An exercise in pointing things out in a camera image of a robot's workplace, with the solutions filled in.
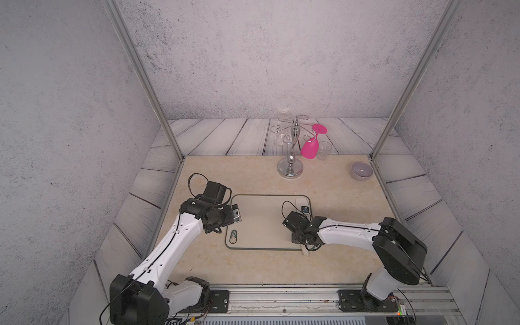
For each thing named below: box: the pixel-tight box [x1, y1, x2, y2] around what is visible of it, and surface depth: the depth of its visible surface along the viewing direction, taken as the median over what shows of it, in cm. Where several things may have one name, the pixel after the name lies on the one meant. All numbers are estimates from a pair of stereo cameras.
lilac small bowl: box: [350, 161, 374, 181], surface depth 110 cm
